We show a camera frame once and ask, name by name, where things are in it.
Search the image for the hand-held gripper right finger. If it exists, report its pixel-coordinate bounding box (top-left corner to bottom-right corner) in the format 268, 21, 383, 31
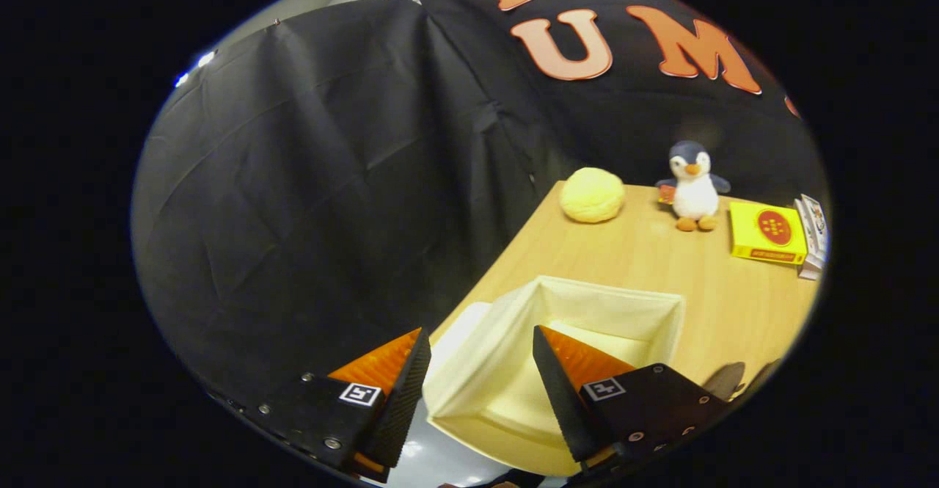
532, 324, 729, 473

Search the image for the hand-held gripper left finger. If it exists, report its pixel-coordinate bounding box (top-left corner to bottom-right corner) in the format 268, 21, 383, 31
248, 327, 432, 484

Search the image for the cream fabric storage box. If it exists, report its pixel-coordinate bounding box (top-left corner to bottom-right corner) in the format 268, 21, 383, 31
423, 276, 687, 478

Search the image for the yellow round plush bun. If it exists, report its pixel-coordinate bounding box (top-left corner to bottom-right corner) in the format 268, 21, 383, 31
560, 167, 626, 224

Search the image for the black backdrop cloth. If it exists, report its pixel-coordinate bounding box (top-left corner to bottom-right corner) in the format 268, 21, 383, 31
132, 0, 830, 430

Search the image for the penguin plush toy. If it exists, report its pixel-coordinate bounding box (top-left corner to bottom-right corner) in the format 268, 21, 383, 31
655, 140, 732, 233

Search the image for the yellow book with red circle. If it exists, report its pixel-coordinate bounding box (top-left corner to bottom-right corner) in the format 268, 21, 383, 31
728, 201, 808, 265

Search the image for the illustrated white book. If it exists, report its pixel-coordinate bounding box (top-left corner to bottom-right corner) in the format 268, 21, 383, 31
801, 194, 830, 258

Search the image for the long ceiling strip light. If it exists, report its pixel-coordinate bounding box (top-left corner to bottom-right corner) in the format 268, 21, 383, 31
174, 49, 219, 88

